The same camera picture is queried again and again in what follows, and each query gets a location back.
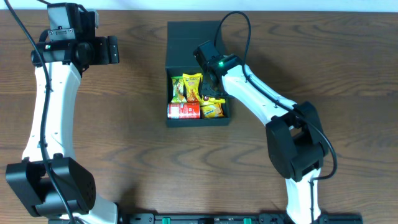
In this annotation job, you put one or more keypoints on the yellow brown snack packet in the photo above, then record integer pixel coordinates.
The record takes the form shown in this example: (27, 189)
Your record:
(207, 100)

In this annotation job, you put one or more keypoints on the small yellow snack packet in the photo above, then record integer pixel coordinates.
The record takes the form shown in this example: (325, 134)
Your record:
(212, 111)

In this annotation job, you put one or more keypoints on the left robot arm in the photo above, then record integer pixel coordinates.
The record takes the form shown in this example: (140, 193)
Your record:
(48, 180)

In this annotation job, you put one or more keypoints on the dark green box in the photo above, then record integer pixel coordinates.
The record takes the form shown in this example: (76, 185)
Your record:
(182, 39)

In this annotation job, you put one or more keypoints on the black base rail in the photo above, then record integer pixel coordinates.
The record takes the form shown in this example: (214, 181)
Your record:
(264, 218)

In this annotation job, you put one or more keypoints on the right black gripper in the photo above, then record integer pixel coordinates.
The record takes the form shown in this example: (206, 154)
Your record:
(205, 92)

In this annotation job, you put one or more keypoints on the yellow orange snack packet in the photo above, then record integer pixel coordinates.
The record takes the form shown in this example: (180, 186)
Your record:
(192, 83)

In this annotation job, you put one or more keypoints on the red chips can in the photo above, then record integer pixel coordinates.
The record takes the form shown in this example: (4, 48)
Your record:
(183, 111)

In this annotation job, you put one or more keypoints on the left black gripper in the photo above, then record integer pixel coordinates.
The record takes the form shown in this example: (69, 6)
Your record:
(102, 58)

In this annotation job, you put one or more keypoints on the green yellow snack packet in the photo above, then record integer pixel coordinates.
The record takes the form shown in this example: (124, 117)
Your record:
(178, 90)

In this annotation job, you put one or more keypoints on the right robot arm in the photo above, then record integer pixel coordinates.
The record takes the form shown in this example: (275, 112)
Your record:
(295, 141)

